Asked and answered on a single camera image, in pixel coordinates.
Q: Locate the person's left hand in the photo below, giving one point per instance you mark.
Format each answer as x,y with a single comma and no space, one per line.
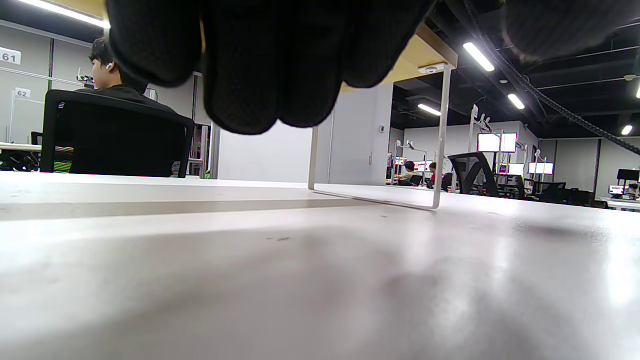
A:
275,60

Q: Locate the white lit monitor screen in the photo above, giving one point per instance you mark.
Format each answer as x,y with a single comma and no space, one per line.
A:
495,142

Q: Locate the black mesh office chair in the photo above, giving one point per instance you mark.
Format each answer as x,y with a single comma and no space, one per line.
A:
115,140

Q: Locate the ceiling light bar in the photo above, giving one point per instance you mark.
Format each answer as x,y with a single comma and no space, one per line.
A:
626,130
429,109
516,101
479,56

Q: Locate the wooden tabletop organizer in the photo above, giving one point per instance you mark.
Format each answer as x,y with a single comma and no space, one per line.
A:
425,50

